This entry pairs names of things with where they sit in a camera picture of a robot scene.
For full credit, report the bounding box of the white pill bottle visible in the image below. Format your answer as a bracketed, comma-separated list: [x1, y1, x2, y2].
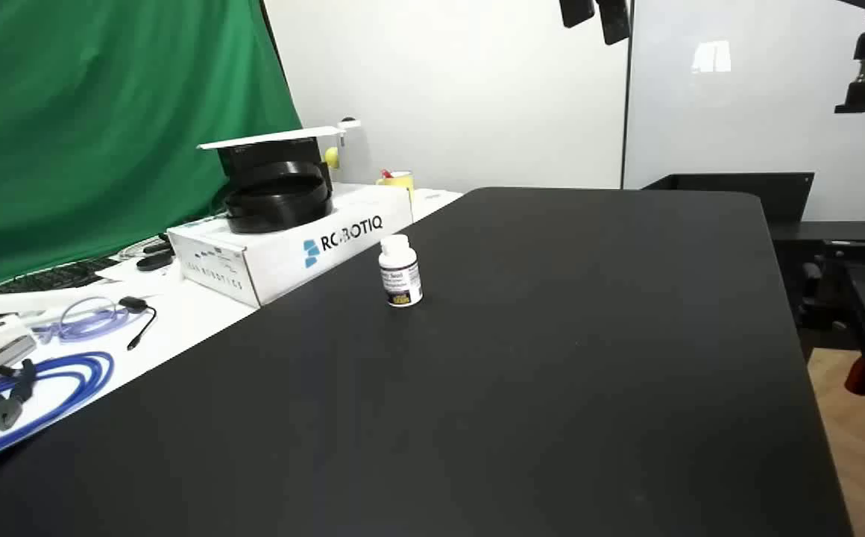
[376, 234, 427, 310]

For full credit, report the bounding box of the thin vertical metal pole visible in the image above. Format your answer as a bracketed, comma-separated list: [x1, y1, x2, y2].
[616, 0, 642, 190]

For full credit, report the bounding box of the black monitor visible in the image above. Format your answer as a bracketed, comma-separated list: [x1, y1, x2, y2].
[642, 171, 816, 226]

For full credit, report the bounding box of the small yellow object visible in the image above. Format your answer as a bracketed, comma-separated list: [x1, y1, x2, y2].
[376, 166, 416, 193]

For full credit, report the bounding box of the black box with white lid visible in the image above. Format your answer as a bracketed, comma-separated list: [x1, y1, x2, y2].
[194, 119, 364, 190]

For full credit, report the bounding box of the white Robotiq cardboard box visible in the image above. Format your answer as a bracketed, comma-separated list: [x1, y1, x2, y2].
[163, 181, 416, 310]

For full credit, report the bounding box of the small red object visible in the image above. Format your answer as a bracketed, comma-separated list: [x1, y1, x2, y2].
[844, 348, 865, 399]

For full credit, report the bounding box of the green screen cloth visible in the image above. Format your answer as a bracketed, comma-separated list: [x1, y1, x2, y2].
[0, 0, 305, 283]

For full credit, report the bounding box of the black computer mouse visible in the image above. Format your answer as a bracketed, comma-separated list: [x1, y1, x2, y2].
[133, 244, 178, 275]

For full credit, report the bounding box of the black keyboard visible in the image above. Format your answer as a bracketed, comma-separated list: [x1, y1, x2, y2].
[0, 257, 120, 299]

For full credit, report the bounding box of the black clamp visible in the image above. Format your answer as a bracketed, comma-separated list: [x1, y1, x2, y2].
[0, 357, 41, 432]

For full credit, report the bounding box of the black coiled ring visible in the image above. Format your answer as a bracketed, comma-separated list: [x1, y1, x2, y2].
[223, 158, 337, 235]

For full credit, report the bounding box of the black cable with plug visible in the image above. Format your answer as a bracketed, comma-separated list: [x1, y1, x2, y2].
[115, 293, 160, 353]

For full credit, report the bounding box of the thin blue cable coil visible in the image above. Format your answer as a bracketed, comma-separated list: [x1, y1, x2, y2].
[32, 293, 142, 347]

